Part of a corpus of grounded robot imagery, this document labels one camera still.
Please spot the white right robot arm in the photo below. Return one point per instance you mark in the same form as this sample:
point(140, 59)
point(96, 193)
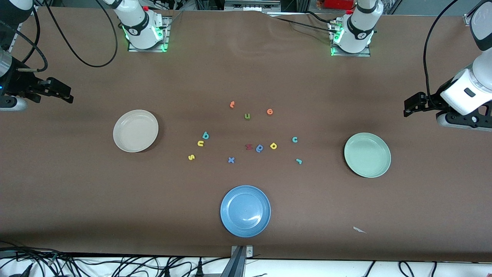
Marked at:
point(140, 29)

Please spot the teal foam letter b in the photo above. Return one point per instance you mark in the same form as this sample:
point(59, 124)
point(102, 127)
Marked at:
point(205, 135)

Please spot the brown table cover sheet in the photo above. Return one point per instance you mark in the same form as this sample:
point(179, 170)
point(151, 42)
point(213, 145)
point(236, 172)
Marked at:
point(307, 77)

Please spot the blue foam letter a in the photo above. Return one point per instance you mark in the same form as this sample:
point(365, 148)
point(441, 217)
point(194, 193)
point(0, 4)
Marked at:
point(259, 149)

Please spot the grey camera stand post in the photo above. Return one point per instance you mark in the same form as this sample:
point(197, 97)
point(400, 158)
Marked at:
point(235, 265)

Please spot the red box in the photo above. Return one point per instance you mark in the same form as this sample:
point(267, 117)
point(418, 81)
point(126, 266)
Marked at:
point(338, 4)

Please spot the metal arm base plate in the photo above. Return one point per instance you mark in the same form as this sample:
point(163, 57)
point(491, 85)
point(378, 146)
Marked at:
point(349, 54)
point(167, 30)

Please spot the aluminium frame rail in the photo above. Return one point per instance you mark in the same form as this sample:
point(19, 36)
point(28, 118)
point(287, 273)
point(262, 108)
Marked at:
point(251, 4)

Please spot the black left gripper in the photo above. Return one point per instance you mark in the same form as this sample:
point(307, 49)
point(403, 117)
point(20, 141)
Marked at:
point(431, 101)

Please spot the metal corner bracket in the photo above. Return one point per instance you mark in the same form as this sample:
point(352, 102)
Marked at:
point(469, 20)

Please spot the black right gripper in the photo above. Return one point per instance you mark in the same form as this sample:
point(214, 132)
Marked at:
point(20, 82)

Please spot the pale green round plate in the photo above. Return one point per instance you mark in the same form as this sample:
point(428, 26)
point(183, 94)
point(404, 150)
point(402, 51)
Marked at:
point(367, 155)

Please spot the blue round plate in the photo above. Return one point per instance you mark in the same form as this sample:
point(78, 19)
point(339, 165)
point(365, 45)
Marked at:
point(245, 211)

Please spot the beige round plate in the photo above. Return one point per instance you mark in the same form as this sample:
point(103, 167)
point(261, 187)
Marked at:
point(135, 130)

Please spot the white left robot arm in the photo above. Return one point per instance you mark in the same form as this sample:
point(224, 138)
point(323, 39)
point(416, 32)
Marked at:
point(359, 30)

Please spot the white paper scrap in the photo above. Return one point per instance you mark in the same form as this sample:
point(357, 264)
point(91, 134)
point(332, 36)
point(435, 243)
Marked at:
point(359, 229)

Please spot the silver clamp bracket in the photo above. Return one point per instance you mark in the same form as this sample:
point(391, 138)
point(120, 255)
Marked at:
point(249, 252)

